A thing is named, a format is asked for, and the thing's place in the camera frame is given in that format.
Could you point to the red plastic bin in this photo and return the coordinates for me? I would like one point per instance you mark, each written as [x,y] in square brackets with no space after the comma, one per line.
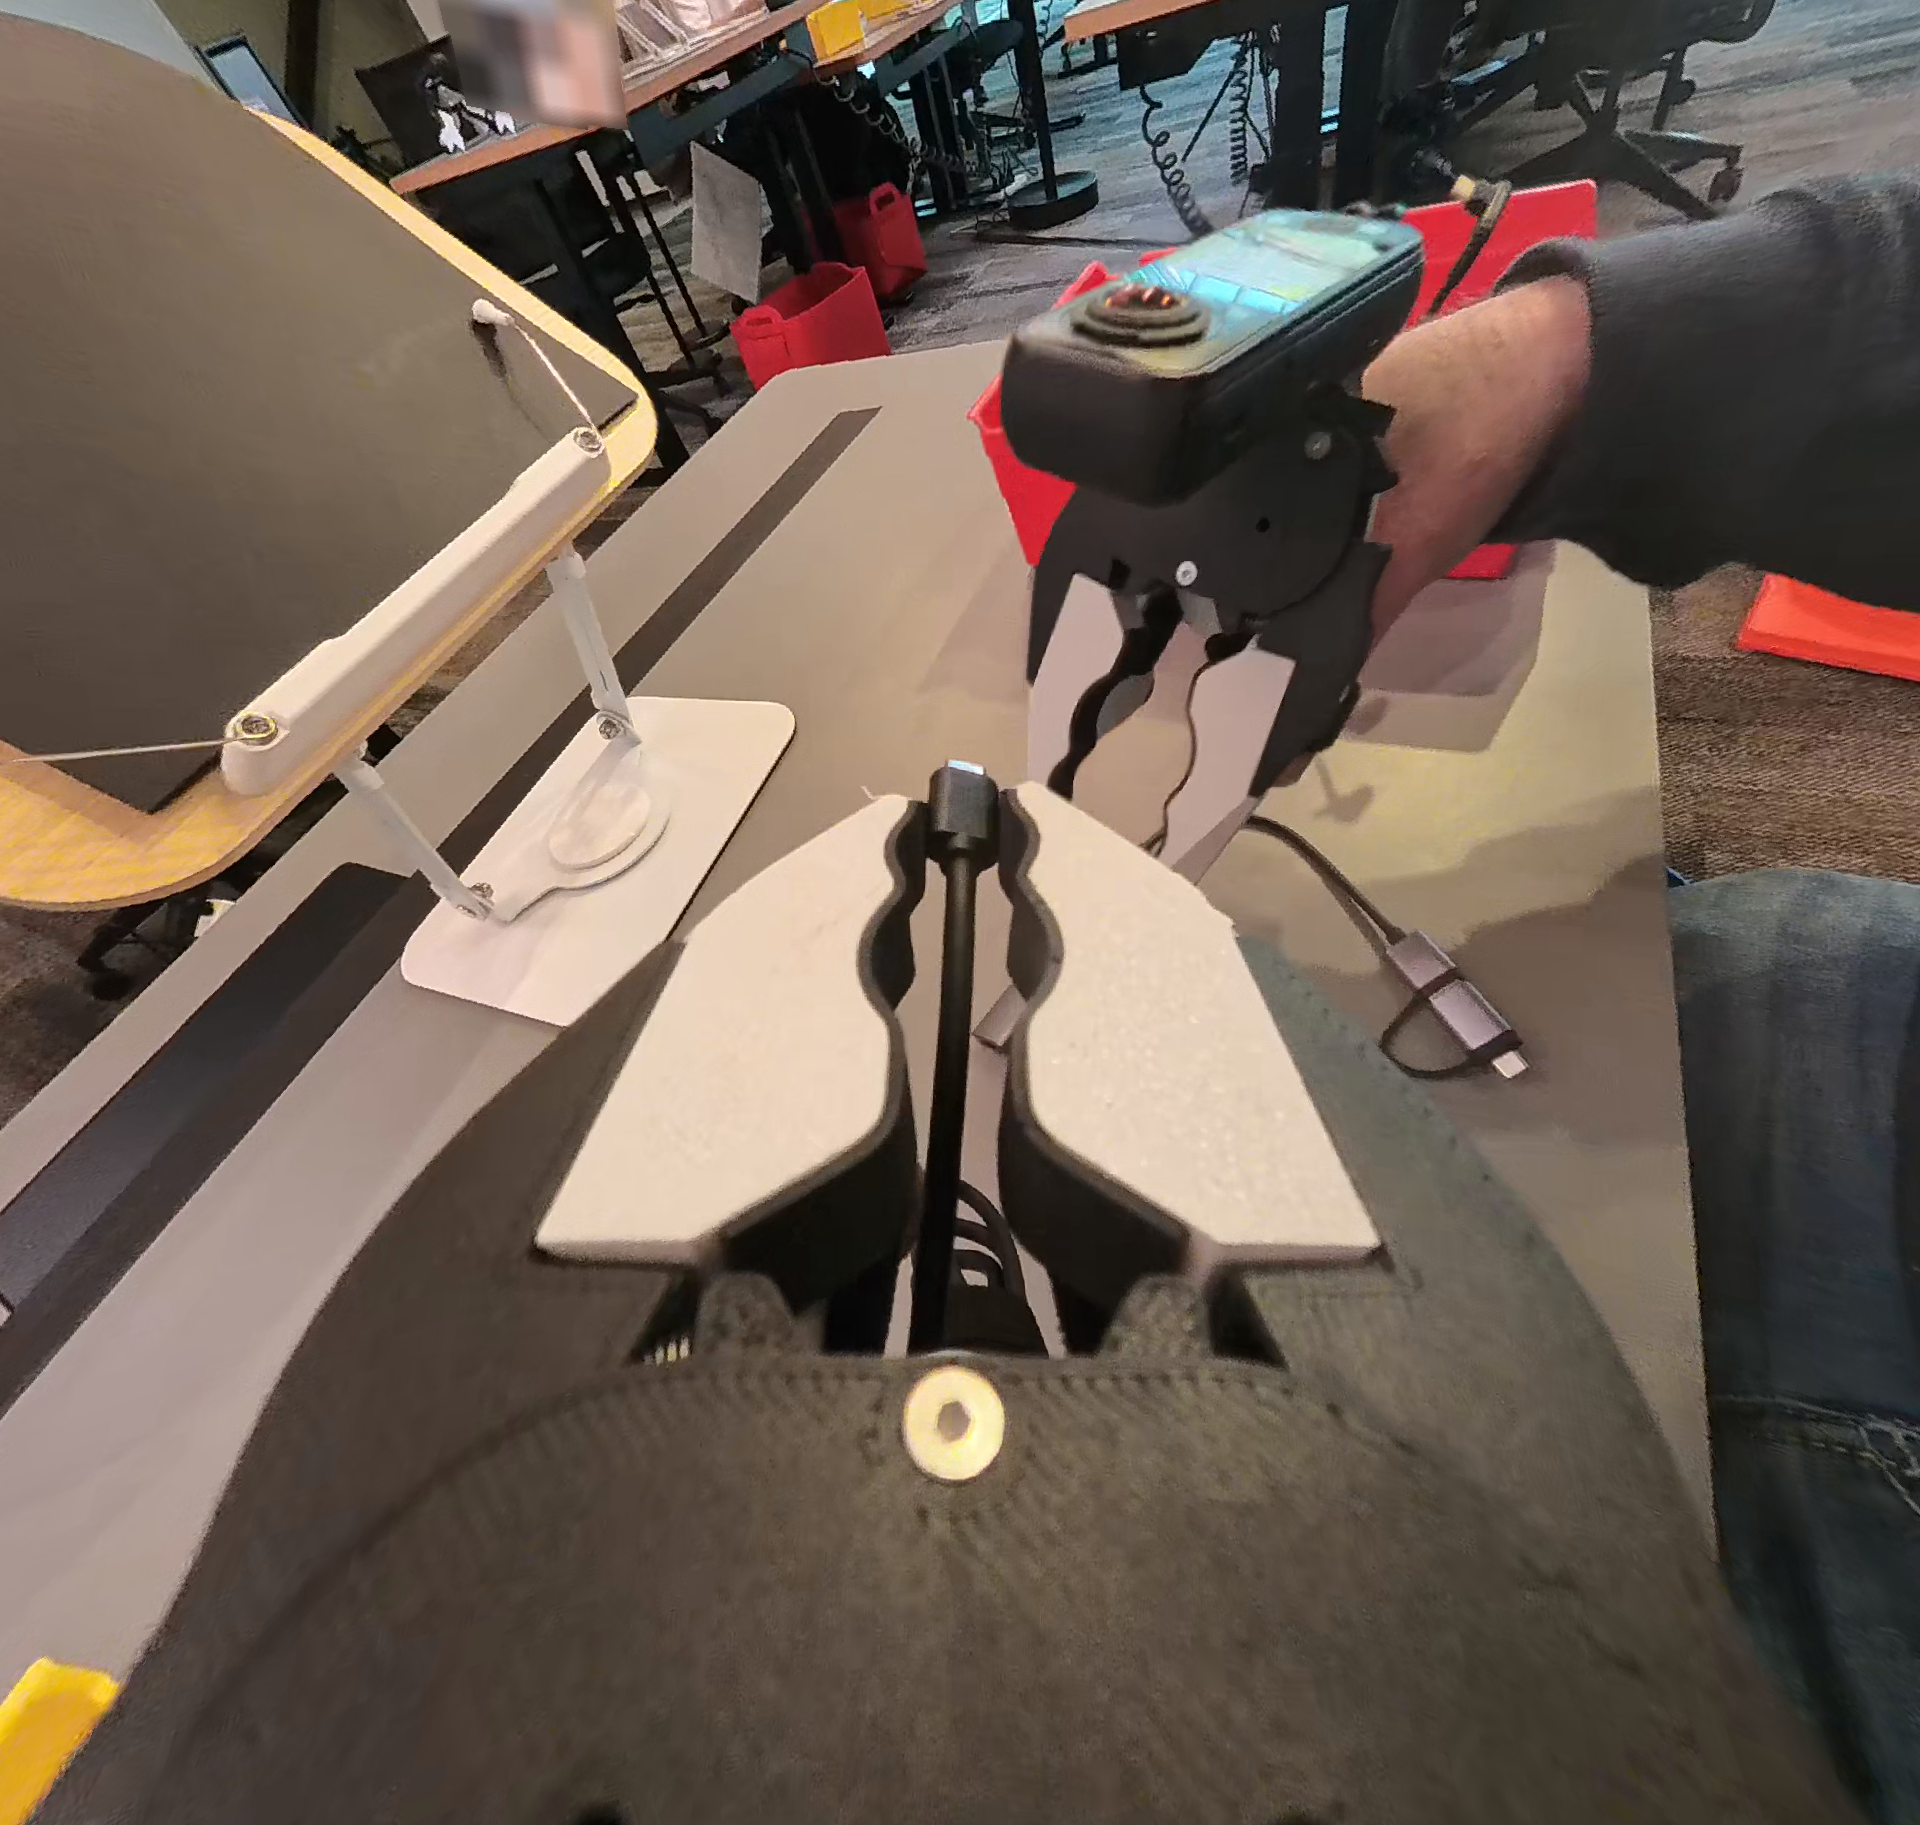
[1500,235]

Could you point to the person's blue jeans leg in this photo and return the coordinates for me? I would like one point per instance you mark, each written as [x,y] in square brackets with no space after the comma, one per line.
[1816,1255]

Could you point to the orange traffic cone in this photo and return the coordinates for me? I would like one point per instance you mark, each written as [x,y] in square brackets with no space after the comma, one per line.
[1831,633]

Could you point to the red floor container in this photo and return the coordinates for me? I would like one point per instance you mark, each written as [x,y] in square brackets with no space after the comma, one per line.
[886,235]
[818,325]

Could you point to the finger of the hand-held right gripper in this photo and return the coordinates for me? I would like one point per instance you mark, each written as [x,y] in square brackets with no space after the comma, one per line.
[1081,655]
[1237,715]

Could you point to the person's right forearm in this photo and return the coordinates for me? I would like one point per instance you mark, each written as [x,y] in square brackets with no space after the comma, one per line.
[1740,356]

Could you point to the person's right hand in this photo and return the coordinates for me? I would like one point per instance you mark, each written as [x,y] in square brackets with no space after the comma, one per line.
[1486,415]

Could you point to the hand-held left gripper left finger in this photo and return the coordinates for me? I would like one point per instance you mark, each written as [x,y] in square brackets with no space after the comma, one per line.
[720,1090]

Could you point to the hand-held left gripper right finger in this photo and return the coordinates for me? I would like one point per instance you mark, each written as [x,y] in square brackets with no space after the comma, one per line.
[1186,1090]

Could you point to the dark board with wooden rim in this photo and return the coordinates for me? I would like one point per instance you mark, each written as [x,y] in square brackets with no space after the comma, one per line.
[210,445]

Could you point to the yellow plastic bin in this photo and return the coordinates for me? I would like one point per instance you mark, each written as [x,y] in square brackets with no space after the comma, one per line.
[54,1721]

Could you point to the black office chair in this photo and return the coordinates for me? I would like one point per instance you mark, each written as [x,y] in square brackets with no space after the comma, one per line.
[1650,25]

